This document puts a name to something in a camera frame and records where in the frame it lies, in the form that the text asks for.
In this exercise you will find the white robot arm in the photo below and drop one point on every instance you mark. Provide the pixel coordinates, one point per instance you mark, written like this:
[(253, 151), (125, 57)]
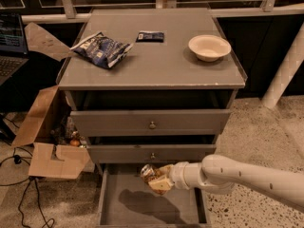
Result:
[(218, 174)]

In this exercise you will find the brown cardboard box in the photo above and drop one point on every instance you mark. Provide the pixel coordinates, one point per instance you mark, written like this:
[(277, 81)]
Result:
[(49, 158)]

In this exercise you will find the white bowl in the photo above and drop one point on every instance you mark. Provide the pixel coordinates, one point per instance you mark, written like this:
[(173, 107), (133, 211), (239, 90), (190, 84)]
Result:
[(209, 48)]

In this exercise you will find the small dark blue packet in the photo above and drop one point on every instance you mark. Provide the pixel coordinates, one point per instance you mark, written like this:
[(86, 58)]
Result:
[(150, 36)]

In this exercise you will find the white diagonal post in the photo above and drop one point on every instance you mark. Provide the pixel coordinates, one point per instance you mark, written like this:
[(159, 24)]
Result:
[(286, 71)]

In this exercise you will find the grey wooden drawer cabinet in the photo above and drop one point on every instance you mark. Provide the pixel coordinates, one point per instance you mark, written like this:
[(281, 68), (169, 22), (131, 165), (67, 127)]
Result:
[(153, 76)]

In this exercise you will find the grey top drawer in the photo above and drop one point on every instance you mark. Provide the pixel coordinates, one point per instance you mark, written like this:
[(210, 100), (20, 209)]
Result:
[(106, 123)]

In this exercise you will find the grey open bottom drawer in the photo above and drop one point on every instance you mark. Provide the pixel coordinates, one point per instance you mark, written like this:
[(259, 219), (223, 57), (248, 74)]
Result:
[(127, 202)]

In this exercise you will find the grey middle drawer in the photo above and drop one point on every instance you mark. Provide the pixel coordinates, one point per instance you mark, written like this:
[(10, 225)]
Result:
[(136, 153)]

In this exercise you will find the white window railing frame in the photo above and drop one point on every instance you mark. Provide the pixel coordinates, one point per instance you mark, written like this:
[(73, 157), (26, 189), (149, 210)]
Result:
[(152, 3)]

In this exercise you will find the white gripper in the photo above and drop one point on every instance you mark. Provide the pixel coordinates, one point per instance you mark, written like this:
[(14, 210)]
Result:
[(176, 175)]

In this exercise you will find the open laptop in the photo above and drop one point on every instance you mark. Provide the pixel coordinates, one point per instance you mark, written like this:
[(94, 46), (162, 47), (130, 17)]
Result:
[(14, 52)]

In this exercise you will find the blue chip bag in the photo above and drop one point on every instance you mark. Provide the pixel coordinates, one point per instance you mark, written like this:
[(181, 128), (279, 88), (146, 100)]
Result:
[(101, 50)]

